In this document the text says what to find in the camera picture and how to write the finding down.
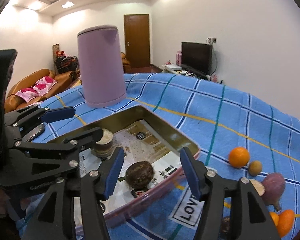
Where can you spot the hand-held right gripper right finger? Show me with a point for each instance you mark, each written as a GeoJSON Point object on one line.
{"type": "Point", "coordinates": [190, 177]}

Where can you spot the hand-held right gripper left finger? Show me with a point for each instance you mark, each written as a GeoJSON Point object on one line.
{"type": "Point", "coordinates": [112, 177]}

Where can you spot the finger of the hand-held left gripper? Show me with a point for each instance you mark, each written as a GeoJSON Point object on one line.
{"type": "Point", "coordinates": [60, 113]}
{"type": "Point", "coordinates": [90, 135]}

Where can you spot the cut taro piece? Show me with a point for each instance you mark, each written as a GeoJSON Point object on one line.
{"type": "Point", "coordinates": [257, 187]}
{"type": "Point", "coordinates": [105, 142]}

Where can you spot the pink metal tin box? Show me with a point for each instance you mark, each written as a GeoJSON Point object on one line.
{"type": "Point", "coordinates": [162, 131]}

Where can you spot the dark brown taro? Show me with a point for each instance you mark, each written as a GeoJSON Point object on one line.
{"type": "Point", "coordinates": [225, 225]}

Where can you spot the purple radish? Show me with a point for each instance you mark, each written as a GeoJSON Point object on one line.
{"type": "Point", "coordinates": [273, 187]}

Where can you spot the round brown taro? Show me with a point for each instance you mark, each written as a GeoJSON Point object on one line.
{"type": "Point", "coordinates": [140, 175]}

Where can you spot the black smartphone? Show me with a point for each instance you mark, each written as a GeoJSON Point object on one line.
{"type": "Point", "coordinates": [35, 133]}

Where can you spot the pink flowered cushion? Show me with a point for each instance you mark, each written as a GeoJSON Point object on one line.
{"type": "Point", "coordinates": [37, 88]}

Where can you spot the printed paper leaflet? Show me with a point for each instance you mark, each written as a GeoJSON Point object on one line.
{"type": "Point", "coordinates": [150, 152]}

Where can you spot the brown leather sofa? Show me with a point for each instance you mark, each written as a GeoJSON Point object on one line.
{"type": "Point", "coordinates": [27, 80]}

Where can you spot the cluttered dark rack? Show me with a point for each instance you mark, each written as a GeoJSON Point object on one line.
{"type": "Point", "coordinates": [66, 61]}

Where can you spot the large orange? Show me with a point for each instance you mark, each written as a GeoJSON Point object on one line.
{"type": "Point", "coordinates": [238, 157]}

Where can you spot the lilac cylindrical canister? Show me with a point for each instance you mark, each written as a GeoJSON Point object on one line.
{"type": "Point", "coordinates": [100, 67]}

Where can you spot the small round brown fruit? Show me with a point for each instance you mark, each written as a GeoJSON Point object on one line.
{"type": "Point", "coordinates": [255, 168]}

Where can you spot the blue plaid blanket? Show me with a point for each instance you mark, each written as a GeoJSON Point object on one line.
{"type": "Point", "coordinates": [215, 105]}

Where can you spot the brown leather armchair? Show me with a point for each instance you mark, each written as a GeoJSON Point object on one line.
{"type": "Point", "coordinates": [125, 62]}

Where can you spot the brown wooden door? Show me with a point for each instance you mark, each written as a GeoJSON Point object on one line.
{"type": "Point", "coordinates": [137, 41]}

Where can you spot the white television stand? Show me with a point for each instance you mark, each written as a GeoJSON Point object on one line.
{"type": "Point", "coordinates": [175, 68]}

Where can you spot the recessed ceiling light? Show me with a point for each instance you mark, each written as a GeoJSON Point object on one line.
{"type": "Point", "coordinates": [67, 4]}

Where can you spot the pink bottle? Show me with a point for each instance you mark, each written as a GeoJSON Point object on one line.
{"type": "Point", "coordinates": [179, 57]}

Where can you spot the black television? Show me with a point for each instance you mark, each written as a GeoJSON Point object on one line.
{"type": "Point", "coordinates": [196, 57]}

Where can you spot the white wall outlet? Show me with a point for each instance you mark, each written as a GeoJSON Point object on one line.
{"type": "Point", "coordinates": [211, 40]}

